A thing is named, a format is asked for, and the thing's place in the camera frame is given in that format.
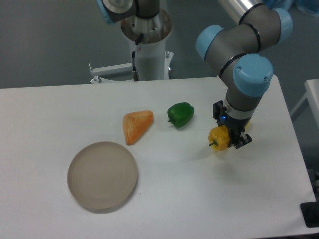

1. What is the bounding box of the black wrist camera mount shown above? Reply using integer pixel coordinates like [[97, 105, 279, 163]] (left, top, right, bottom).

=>
[[212, 100, 225, 120]]

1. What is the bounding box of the yellow toy corn cob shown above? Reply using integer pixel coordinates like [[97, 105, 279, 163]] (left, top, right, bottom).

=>
[[245, 121, 251, 130]]

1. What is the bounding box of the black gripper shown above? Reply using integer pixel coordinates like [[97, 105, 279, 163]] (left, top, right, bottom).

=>
[[216, 113, 252, 149]]

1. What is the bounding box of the beige round plate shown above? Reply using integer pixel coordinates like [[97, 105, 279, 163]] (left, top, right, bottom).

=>
[[67, 141, 138, 214]]

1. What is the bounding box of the green toy pepper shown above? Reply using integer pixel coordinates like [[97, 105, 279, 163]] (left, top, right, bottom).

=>
[[167, 102, 194, 128]]

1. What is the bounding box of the yellow toy pepper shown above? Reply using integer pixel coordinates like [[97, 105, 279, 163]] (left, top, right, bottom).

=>
[[208, 125, 230, 151]]

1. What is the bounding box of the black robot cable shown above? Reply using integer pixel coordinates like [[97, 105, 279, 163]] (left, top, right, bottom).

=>
[[131, 32, 145, 82]]

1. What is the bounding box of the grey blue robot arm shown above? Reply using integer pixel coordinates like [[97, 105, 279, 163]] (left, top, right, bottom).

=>
[[97, 0, 293, 151]]

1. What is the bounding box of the white side table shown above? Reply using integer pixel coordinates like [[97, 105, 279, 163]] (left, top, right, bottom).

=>
[[290, 79, 319, 124]]

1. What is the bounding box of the black device at table edge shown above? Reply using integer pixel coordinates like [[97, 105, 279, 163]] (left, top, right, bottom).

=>
[[300, 202, 319, 228]]

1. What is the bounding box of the orange triangular toy bread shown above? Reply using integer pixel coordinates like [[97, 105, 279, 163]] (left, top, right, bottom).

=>
[[123, 110, 154, 145]]

